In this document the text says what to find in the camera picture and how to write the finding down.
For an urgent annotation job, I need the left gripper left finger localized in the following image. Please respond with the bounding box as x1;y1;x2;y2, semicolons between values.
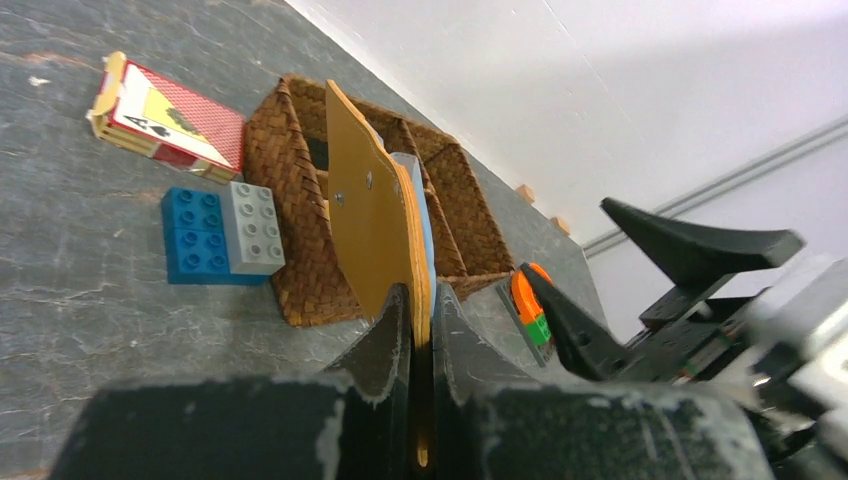
50;284;411;479

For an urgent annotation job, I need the wooden block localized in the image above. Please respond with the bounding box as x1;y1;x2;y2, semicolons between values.
514;184;536;205
549;216;571;236

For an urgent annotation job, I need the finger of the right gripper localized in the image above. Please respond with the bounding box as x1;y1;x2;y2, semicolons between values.
601;197;805;287
520;263;633;381

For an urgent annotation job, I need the wooden block left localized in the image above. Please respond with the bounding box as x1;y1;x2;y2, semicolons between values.
514;184;536;205

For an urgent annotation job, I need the brown woven basket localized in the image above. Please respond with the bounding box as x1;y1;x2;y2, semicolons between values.
244;74;514;327

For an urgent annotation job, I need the blue toy brick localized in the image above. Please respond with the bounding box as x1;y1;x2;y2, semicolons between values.
160;181;285;286

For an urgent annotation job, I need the wooden block right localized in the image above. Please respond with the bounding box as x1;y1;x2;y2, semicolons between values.
549;216;571;236

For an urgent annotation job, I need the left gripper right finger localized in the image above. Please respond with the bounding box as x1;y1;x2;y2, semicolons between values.
433;284;773;479

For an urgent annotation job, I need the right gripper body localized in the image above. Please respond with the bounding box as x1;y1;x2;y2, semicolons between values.
596;255;847;398

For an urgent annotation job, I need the orange plastic ring toy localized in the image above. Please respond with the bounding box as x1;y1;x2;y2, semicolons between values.
510;270;545;334

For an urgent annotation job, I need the yellow leather card holder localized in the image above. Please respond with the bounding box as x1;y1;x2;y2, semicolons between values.
325;80;437;473

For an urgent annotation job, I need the green toy brick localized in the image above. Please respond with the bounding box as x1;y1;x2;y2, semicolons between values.
525;314;551;346

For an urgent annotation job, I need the pink card box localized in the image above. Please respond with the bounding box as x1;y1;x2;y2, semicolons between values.
86;51;246;185

